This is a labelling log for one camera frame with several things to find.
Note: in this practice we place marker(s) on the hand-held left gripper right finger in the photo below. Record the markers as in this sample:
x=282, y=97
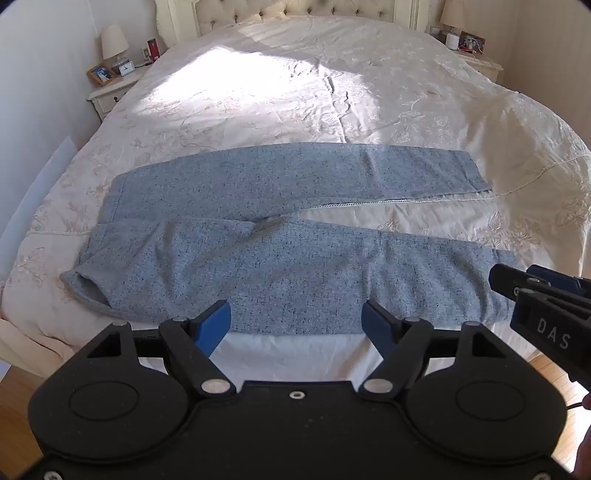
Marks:
x=376, y=325

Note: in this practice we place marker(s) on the cream tufted headboard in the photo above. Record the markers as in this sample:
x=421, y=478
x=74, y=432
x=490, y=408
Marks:
x=295, y=10

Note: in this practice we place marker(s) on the person's right hand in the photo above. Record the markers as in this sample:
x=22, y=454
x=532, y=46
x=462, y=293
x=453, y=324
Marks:
x=584, y=454

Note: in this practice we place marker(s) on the white nightstand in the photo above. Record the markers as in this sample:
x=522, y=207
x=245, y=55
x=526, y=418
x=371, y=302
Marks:
x=113, y=90
x=482, y=60

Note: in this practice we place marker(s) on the wooden photo frame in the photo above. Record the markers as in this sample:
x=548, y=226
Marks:
x=101, y=74

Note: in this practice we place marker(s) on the red box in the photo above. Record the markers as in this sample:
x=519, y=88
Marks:
x=153, y=48

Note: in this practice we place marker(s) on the white cylindrical speaker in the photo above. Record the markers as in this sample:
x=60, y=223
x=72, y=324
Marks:
x=453, y=40

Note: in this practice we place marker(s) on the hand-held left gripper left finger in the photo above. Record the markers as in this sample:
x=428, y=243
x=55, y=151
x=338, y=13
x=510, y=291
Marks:
x=213, y=325

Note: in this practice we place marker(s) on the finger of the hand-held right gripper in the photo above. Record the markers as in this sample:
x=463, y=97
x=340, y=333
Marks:
x=505, y=279
x=554, y=277

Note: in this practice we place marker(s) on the cream floral bedspread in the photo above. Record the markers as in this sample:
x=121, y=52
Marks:
x=286, y=92

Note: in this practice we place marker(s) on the dark photo frame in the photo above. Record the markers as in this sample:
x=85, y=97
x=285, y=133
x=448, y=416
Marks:
x=472, y=43

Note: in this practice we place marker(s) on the white bed sheet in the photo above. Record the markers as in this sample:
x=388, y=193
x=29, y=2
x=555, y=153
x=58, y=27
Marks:
x=300, y=355

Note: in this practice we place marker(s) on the table lamp with white shade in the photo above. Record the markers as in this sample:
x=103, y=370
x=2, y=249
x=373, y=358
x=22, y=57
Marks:
x=455, y=14
x=114, y=44

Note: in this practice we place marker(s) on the small white alarm clock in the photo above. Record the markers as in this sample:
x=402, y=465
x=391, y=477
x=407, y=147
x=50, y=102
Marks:
x=126, y=68

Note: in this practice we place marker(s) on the grey-blue speckled pants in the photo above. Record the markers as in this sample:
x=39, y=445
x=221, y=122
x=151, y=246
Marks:
x=286, y=272

